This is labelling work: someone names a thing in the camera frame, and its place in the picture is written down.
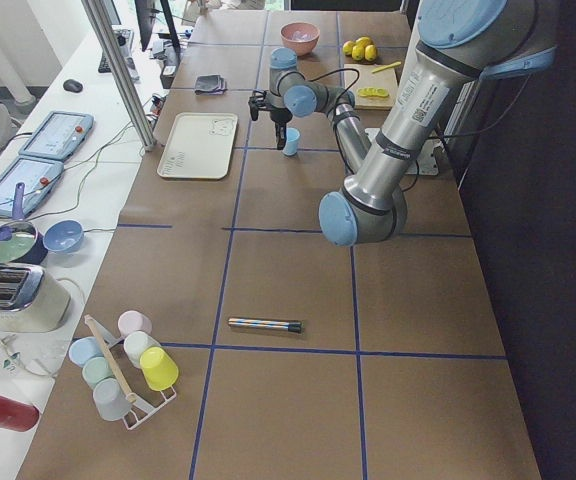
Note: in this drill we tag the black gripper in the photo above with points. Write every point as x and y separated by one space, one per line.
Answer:
280 116

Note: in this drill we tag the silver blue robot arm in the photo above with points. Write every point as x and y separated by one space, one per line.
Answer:
459 42

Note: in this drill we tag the light blue plastic cup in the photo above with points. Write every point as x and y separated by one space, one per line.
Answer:
292 141

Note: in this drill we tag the pink bowl with ice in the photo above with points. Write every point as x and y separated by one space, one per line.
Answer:
301 37

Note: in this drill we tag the pink plastic cup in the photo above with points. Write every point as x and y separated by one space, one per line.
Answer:
131 321

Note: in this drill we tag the white plastic cup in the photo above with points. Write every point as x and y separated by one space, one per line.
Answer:
136 343

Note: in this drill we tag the yellow plastic cup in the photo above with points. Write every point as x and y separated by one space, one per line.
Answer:
159 369

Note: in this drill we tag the green plastic cup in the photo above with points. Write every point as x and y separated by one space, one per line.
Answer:
96 370

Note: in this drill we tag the grey plastic cup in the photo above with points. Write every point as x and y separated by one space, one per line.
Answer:
110 401

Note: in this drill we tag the cream bear serving tray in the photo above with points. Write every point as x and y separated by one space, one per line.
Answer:
199 146

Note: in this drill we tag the grey folded cloth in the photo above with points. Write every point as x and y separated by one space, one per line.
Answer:
213 84

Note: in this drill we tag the lemon slices row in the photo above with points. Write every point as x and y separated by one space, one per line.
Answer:
373 92

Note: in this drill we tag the bamboo cutting board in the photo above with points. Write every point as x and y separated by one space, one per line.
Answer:
386 79

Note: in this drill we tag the yellow lemon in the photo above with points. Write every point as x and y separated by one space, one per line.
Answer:
370 53
348 47
363 41
358 53

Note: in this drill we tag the yellow plastic knife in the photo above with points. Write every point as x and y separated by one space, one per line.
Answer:
386 67

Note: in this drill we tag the steel muddler black tip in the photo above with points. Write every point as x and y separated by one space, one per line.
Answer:
288 326

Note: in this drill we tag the black computer mouse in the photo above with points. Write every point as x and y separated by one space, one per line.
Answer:
73 86

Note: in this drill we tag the blue teach pendant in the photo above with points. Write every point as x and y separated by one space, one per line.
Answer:
26 183
58 136

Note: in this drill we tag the blue bowl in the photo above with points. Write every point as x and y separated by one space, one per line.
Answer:
65 236

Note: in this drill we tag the cream toaster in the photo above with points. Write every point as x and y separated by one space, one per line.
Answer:
31 300

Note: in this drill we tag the red cylinder bottle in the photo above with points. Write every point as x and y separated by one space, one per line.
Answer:
17 416

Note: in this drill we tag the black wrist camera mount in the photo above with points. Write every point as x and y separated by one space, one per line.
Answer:
257 103

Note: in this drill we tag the aluminium frame post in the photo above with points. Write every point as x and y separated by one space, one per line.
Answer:
101 25

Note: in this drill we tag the white wire cup rack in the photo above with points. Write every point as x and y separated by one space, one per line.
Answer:
142 408

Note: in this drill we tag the blue saucepan with handle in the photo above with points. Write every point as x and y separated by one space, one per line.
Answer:
20 240

